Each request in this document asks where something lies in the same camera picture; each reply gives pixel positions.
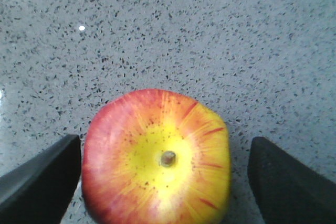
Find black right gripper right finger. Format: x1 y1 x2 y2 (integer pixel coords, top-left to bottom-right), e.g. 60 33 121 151
247 137 335 223

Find red yellow apple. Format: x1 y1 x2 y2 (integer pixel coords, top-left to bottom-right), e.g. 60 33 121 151
82 89 231 223

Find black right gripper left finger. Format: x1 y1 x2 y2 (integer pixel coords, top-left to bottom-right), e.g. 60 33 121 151
1 135 81 223

